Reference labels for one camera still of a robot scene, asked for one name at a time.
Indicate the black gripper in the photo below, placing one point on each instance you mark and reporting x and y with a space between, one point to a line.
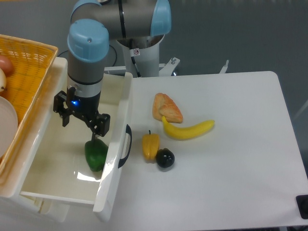
83 108

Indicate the white open upper drawer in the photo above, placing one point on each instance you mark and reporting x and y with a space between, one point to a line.
59 170

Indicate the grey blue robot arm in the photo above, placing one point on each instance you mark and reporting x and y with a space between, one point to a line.
94 23

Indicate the white onion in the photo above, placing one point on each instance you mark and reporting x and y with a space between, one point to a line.
3 81

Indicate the croissant bread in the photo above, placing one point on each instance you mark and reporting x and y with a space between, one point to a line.
163 105

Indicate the white plate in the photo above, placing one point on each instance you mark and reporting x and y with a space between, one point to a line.
8 125

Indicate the yellow bell pepper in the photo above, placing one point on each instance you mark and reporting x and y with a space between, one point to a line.
150 145

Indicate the black drawer handle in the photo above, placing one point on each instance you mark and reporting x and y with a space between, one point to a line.
126 147

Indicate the black object at table edge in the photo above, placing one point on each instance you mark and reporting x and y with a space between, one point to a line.
302 203

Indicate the white metal base frame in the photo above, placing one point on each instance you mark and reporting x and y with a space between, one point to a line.
164 69

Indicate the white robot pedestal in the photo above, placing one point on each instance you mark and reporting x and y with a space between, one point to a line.
141 55

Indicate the yellow woven basket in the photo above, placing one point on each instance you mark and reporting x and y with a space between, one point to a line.
31 61

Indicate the dark black bell pepper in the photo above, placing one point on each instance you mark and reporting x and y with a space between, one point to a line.
165 158

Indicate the white drawer cabinet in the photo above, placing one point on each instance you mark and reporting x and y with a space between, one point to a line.
15 166

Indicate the red onion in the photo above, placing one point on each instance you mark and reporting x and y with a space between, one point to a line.
6 65

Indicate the green bell pepper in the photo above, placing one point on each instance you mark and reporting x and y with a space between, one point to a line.
95 153

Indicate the yellow banana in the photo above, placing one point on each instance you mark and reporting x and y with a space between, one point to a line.
187 132

